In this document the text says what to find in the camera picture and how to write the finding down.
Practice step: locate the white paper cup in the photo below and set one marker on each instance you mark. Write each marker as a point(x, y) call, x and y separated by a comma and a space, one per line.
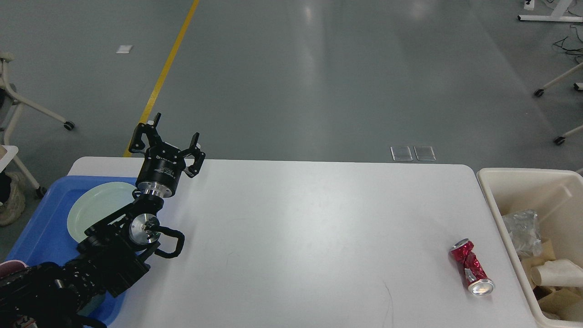
point(557, 273)

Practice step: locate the aluminium foil tray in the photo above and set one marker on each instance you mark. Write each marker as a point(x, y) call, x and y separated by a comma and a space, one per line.
point(525, 232)

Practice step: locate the white rolling chair left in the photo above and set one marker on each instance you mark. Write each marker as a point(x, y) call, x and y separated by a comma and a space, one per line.
point(18, 99)

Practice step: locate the blue plastic tray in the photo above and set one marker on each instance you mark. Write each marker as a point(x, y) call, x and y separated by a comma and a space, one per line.
point(45, 238)

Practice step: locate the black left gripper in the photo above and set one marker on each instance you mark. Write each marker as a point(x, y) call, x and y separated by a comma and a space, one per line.
point(159, 174)

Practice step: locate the white table base far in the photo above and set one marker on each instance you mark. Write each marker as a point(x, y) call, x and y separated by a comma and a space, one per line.
point(550, 11)

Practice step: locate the white sack on floor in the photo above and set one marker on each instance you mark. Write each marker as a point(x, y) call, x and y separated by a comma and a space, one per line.
point(13, 201)

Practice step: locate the pink mug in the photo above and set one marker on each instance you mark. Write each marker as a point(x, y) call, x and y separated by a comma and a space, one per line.
point(11, 266)

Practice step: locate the beige plastic bin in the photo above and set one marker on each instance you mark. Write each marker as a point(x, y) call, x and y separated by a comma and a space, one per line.
point(556, 196)

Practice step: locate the red snack wrapper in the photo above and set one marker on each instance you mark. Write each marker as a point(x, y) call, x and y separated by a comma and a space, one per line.
point(477, 281)

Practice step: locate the brown paper bag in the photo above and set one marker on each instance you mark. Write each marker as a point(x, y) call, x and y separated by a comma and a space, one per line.
point(556, 303)

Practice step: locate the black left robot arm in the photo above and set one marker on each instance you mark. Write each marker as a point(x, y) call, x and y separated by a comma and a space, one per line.
point(113, 255)

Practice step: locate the light green plate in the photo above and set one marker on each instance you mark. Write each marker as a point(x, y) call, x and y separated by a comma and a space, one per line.
point(95, 204)

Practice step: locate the small clear floor plate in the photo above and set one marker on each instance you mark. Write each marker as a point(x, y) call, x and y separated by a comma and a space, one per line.
point(401, 154)

